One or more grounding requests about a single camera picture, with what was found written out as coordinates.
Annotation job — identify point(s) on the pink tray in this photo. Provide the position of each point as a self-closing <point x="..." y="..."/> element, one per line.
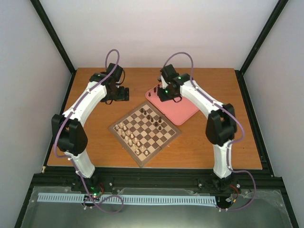
<point x="177" y="113"/>

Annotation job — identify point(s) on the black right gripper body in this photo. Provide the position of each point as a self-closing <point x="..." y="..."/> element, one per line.
<point x="167" y="95"/>

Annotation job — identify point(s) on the black aluminium frame rail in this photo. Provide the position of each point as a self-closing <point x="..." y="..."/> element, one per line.
<point x="152" y="178"/>

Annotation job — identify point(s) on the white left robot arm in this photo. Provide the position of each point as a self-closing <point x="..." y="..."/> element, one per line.
<point x="70" y="139"/>

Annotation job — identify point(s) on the wooden chessboard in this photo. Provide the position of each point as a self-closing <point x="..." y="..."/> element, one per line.
<point x="143" y="133"/>

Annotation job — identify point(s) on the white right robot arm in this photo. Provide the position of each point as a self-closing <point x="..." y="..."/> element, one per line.
<point x="220" y="128"/>

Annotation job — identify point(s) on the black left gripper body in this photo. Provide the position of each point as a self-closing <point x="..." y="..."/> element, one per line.
<point x="115" y="95"/>

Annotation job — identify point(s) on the light blue cable duct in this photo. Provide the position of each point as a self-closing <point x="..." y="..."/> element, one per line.
<point x="128" y="199"/>

